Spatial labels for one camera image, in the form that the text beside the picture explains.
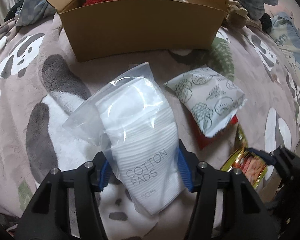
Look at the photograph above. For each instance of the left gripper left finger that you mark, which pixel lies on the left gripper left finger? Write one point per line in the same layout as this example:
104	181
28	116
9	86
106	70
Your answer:
65	205

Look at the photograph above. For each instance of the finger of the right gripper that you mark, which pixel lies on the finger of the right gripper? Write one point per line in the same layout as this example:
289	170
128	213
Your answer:
261	156

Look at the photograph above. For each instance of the yellow green snack packet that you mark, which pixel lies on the yellow green snack packet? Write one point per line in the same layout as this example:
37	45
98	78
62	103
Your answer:
253	167

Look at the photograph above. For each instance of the clear cotton pads bag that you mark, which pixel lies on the clear cotton pads bag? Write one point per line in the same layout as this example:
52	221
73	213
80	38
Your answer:
132	122

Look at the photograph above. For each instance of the red snack packet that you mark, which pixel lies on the red snack packet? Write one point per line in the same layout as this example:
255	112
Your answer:
208	126

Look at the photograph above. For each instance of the white green patterned snack pack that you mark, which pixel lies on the white green patterned snack pack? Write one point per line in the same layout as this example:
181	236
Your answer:
204	89

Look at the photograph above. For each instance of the panda print pink blanket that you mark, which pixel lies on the panda print pink blanket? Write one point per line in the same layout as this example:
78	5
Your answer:
42	83

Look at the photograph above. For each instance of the brown sloth plush toy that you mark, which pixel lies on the brown sloth plush toy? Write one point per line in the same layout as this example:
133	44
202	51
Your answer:
236	16

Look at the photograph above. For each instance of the open cardboard box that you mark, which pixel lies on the open cardboard box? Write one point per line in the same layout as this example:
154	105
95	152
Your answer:
128	26

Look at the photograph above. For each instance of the blue checkered duvet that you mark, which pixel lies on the blue checkered duvet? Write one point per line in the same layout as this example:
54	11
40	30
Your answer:
32	11

